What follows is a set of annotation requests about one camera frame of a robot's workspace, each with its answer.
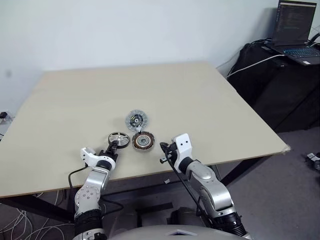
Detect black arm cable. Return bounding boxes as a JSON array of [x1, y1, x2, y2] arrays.
[[161, 148, 216, 227], [68, 163, 125, 216]]

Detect grey robot torso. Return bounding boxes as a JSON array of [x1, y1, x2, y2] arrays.
[[103, 218, 253, 240]]

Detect black open laptop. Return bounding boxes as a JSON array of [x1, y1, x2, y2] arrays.
[[271, 0, 320, 67]]

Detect black laptop power cable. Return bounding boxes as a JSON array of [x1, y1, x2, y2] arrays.
[[247, 37, 276, 51]]

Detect large black equipment case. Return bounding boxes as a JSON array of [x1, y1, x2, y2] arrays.
[[226, 42, 320, 133]]

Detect black spoked rotor ring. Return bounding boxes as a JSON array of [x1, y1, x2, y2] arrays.
[[107, 131, 131, 149]]

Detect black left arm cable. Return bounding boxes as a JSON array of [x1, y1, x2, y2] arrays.
[[68, 163, 125, 216]]

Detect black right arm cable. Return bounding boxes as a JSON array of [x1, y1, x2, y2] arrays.
[[161, 148, 216, 227]]

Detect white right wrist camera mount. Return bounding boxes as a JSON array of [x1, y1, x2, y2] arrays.
[[171, 133, 194, 174]]

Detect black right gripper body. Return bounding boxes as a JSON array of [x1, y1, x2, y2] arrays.
[[159, 142, 179, 166]]

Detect copper wound motor housing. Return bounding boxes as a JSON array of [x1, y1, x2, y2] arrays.
[[131, 131, 154, 152]]

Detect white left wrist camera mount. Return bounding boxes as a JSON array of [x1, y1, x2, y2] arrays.
[[80, 147, 116, 174]]

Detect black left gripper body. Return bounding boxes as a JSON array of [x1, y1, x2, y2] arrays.
[[98, 146, 119, 162]]

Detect white cable over case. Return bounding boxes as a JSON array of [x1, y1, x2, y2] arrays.
[[227, 54, 286, 77]]

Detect black metal table frame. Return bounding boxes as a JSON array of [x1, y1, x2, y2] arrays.
[[0, 156, 267, 223]]

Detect small grey black device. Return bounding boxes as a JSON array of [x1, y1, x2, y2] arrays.
[[304, 152, 320, 171]]

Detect white floor cable bundle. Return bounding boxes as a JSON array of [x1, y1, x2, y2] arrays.
[[0, 188, 76, 240]]

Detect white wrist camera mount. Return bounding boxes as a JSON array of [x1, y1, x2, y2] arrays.
[[80, 147, 116, 174], [171, 133, 194, 174]]

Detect silver round motor lid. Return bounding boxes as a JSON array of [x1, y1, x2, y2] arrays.
[[125, 109, 148, 132]]

